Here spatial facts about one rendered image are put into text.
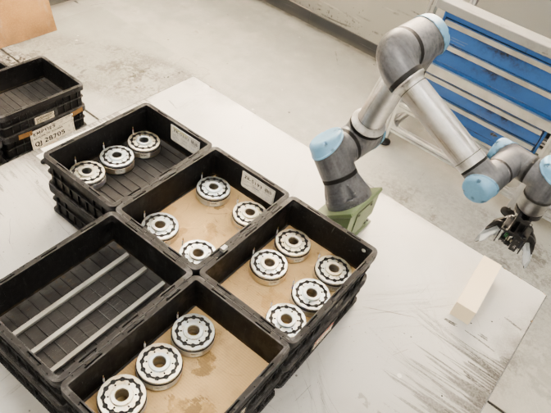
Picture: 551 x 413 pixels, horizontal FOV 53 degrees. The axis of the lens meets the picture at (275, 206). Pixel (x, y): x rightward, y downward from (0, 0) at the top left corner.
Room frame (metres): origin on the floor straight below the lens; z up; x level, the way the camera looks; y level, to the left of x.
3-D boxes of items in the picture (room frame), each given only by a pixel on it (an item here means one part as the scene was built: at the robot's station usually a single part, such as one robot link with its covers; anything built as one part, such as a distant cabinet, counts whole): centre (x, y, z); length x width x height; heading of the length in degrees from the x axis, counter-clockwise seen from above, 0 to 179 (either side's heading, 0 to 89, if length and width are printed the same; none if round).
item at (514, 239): (1.13, -0.65, 1.04); 0.09 x 0.08 x 0.12; 153
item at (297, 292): (0.90, -0.14, 0.86); 0.10 x 0.10 x 0.01
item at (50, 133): (1.81, 1.00, 0.41); 0.31 x 0.02 x 0.16; 149
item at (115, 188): (1.24, 0.45, 0.87); 0.40 x 0.30 x 0.11; 151
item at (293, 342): (0.94, -0.07, 0.92); 0.40 x 0.30 x 0.02; 151
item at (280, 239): (1.07, -0.07, 0.86); 0.10 x 0.10 x 0.01
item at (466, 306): (1.16, -0.66, 0.73); 0.24 x 0.06 x 0.06; 153
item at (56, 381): (0.74, 0.39, 0.92); 0.40 x 0.30 x 0.02; 151
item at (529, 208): (1.14, -0.65, 1.12); 0.08 x 0.08 x 0.05
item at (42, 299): (0.74, 0.39, 0.87); 0.40 x 0.30 x 0.11; 151
